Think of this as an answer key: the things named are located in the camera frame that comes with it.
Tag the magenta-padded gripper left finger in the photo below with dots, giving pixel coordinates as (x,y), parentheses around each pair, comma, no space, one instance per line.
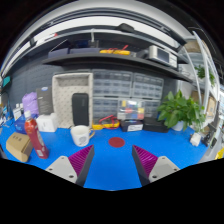
(63,166)

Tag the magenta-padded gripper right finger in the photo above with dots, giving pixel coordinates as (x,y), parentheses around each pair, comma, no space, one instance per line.
(161,166)

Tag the red drink bottle white cap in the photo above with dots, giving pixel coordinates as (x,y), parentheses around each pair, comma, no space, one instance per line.
(35,136)

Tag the white mug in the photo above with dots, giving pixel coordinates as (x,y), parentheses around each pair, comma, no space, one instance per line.
(80,136)

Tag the black zip case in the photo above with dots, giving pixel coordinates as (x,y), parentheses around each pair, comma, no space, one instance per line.
(155,125)

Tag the white power adapter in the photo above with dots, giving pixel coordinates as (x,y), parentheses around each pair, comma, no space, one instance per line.
(195,139)

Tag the brown cardboard box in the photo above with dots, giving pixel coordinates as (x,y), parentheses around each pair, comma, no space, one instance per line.
(18,146)

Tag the black box with white label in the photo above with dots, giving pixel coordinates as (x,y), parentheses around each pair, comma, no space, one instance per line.
(131,126)

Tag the flat round red coaster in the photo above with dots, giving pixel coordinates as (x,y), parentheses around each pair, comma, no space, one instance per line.
(116,142)

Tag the grey small-parts drawer cabinet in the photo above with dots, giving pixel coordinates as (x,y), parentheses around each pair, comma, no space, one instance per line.
(152,108)
(105,108)
(111,83)
(147,86)

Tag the green potted plant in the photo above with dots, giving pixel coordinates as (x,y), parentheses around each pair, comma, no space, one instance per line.
(178,110)

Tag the black hard case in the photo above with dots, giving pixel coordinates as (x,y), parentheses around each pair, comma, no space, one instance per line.
(80,110)

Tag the yellow multimeter with red leads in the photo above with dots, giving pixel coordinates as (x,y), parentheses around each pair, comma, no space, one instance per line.
(106,124)

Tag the clear organizer with colourful parts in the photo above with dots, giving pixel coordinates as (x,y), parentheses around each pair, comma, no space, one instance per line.
(131,110)

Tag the dark grey upright box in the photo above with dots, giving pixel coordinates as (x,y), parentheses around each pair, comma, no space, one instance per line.
(44,100)

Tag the small white labelled box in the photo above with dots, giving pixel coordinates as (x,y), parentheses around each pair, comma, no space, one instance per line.
(17,113)

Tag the purple plastic bag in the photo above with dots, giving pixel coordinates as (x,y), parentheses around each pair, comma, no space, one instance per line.
(30,103)

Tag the dark overhead shelf unit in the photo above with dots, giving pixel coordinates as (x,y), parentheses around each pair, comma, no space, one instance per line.
(110,60)

